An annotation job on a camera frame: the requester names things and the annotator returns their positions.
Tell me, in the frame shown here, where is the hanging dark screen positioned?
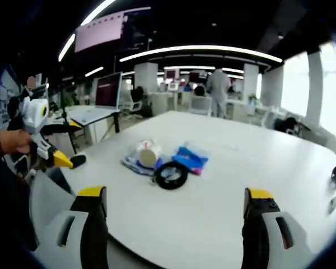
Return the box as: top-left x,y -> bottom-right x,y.
122,7 -> 152,50

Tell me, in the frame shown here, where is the person's left hand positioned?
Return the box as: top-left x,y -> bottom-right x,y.
0,129 -> 32,155

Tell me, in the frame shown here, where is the black ring tape item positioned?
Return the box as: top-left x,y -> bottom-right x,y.
155,161 -> 189,191

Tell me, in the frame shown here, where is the white side desk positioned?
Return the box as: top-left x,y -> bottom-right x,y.
66,105 -> 120,146

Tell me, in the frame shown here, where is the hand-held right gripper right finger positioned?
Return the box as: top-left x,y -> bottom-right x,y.
241,187 -> 309,269

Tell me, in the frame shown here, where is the person's dark clothing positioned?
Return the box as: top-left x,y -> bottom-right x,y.
0,155 -> 39,252

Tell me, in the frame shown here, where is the long curved ceiling light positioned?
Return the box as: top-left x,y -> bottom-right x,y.
119,44 -> 283,64

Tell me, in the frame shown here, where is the blue plastic packet item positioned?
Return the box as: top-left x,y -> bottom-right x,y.
172,145 -> 210,176

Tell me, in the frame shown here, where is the blue checked cloth item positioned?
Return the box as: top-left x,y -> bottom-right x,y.
121,153 -> 157,177

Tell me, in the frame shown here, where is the white mesh chair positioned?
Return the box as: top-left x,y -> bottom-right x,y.
189,95 -> 213,116

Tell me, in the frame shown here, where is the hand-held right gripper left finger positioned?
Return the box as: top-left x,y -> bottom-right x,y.
35,185 -> 109,269

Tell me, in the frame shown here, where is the white office chair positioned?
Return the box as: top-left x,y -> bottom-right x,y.
122,86 -> 145,114

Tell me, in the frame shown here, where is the clear plastic bag item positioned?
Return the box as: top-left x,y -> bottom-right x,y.
128,138 -> 165,159

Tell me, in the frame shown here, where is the black oval case item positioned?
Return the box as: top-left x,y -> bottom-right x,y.
69,154 -> 87,169

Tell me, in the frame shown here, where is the white table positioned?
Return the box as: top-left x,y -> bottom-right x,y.
30,110 -> 336,269

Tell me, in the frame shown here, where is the hanging pink screen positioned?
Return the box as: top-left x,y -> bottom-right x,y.
73,13 -> 124,53

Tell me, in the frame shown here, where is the black tripod stand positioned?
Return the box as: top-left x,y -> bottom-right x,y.
59,89 -> 78,155

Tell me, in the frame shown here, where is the computer monitor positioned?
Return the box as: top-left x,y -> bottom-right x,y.
94,71 -> 123,110

